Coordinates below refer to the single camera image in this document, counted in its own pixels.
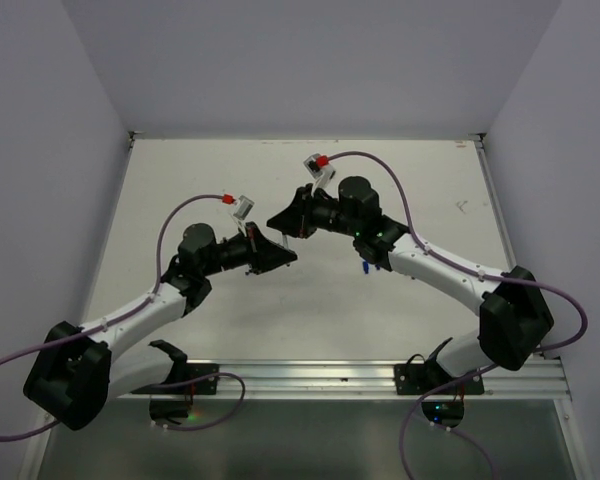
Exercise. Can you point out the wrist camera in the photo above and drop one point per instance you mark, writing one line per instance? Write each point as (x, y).
(243, 208)
(321, 170)

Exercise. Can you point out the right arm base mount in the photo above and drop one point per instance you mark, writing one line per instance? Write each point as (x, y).
(418, 375)

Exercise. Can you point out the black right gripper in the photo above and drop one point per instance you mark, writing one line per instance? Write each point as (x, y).
(296, 219)

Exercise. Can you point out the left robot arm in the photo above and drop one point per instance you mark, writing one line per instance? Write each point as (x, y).
(71, 378)

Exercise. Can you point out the aluminium front rail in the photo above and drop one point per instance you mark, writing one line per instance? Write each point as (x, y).
(538, 379)

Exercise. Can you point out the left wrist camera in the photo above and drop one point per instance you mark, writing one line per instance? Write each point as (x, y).
(243, 208)

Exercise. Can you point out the black marker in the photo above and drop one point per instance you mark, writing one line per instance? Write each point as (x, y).
(285, 245)

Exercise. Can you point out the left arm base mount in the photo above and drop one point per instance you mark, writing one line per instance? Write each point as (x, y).
(176, 411)

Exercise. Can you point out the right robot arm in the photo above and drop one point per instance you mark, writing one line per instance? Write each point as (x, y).
(513, 315)

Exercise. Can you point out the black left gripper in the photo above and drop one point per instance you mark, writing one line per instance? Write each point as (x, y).
(259, 249)

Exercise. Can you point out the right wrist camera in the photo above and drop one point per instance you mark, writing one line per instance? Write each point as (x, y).
(321, 170)

